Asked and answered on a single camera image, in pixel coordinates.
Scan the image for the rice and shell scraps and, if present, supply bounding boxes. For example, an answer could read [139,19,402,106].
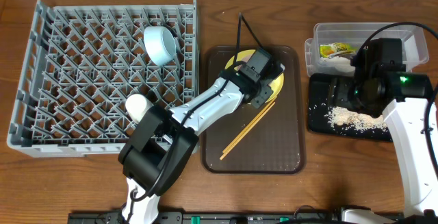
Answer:
[307,103,388,133]

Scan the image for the white tissue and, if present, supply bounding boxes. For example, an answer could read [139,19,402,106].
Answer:
[320,56,355,73]

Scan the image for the green snack wrapper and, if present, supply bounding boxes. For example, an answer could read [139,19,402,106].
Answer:
[319,42,356,58]

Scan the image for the light blue saucer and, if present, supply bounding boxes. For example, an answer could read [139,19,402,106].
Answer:
[143,26,177,66]

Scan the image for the white small cup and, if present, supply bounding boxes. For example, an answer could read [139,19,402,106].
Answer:
[125,94,153,123]

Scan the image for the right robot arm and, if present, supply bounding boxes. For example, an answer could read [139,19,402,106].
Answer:
[330,72,437,223]

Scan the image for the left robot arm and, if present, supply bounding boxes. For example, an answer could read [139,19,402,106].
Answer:
[118,62,285,223]

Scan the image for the black waste tray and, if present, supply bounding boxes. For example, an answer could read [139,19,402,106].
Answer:
[307,73,391,142]

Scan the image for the grey dishwasher rack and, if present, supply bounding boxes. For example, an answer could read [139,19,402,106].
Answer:
[6,1,199,158]

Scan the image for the yellow plate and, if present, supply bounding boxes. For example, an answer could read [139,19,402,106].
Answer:
[236,49,284,103]

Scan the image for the wooden chopstick lower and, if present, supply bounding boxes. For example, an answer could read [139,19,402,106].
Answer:
[219,101,276,161]

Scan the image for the wooden chopstick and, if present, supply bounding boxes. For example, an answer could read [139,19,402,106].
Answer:
[219,101,276,161]
[222,96,278,155]

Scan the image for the wooden chopstick upper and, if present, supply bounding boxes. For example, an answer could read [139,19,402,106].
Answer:
[222,96,278,155]

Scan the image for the brown serving tray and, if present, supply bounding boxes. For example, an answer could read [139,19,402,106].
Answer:
[201,45,305,174]

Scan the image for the clear plastic bin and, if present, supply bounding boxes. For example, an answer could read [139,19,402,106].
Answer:
[305,22,429,77]

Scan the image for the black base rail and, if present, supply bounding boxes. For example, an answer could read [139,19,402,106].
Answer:
[68,210,404,224]

